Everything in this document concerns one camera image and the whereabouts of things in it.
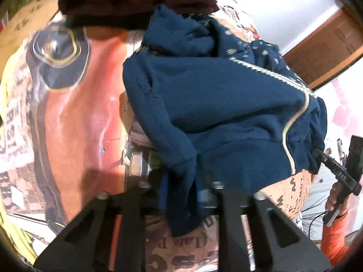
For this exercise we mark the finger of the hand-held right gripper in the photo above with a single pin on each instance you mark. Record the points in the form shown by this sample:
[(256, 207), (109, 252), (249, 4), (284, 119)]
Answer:
[(323, 158)]

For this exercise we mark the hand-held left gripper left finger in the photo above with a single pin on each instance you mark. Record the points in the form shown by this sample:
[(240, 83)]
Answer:
[(162, 195)]

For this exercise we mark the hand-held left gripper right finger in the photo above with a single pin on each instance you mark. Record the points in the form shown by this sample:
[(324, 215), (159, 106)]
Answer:
[(208, 199)]

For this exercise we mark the navy patterned zip hoodie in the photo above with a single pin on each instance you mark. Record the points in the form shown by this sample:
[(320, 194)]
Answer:
[(212, 104)]

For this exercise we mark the person's right hand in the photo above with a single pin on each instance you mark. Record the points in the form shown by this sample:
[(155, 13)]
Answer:
[(334, 195)]

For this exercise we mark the frosted heart sliding door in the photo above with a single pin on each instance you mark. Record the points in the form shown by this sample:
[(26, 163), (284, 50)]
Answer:
[(340, 113)]

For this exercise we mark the wooden room door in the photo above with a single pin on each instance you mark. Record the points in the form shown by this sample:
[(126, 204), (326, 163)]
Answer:
[(326, 48)]

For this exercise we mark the printed bed sheet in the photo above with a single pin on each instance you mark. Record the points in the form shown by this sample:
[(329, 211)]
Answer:
[(85, 104)]

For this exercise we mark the bamboo lap desk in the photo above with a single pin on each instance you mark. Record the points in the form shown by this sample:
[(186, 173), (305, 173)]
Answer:
[(28, 19)]

